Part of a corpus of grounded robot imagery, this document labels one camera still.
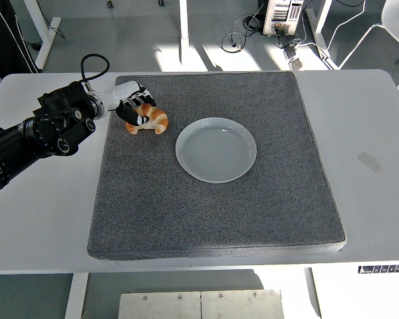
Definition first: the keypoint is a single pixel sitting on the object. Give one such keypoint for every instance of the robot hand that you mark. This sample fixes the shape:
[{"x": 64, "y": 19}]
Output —
[{"x": 119, "y": 93}]

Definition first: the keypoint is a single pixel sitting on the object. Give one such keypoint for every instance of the croissant bread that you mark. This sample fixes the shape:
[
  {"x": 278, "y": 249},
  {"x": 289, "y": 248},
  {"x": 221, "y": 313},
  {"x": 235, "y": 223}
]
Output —
[{"x": 158, "y": 121}]

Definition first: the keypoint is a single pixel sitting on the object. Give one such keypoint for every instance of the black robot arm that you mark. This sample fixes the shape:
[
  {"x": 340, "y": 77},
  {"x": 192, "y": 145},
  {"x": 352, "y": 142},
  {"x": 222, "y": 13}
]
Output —
[{"x": 50, "y": 129}]

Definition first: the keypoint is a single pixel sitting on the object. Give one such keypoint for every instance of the grey round plate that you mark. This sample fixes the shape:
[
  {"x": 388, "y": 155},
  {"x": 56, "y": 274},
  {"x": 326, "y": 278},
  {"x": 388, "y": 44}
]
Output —
[{"x": 216, "y": 151}]

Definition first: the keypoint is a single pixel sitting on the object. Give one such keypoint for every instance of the grey metal plate with screws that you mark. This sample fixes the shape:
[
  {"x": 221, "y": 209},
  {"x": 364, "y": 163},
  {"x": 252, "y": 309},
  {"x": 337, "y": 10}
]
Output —
[{"x": 199, "y": 305}]

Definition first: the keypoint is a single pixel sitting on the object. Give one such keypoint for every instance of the white background table leg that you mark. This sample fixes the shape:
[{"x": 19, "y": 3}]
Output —
[
  {"x": 320, "y": 36},
  {"x": 184, "y": 30},
  {"x": 45, "y": 36}
]

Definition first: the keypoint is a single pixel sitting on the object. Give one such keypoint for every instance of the grey speckled mat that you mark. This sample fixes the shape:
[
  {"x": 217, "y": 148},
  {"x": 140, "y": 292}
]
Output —
[{"x": 203, "y": 216}]

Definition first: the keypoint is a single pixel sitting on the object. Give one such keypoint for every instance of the grey power adapter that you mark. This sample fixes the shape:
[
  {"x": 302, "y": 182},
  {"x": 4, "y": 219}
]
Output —
[{"x": 294, "y": 63}]

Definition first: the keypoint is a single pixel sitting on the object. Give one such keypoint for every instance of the white computer tower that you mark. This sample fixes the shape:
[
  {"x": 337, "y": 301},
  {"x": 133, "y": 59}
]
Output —
[{"x": 281, "y": 16}]

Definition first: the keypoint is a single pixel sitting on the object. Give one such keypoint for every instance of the white chair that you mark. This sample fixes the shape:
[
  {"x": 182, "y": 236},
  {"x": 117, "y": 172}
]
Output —
[{"x": 397, "y": 23}]

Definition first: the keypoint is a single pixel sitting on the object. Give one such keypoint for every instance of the table control panel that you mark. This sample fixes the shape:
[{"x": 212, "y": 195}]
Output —
[{"x": 385, "y": 269}]

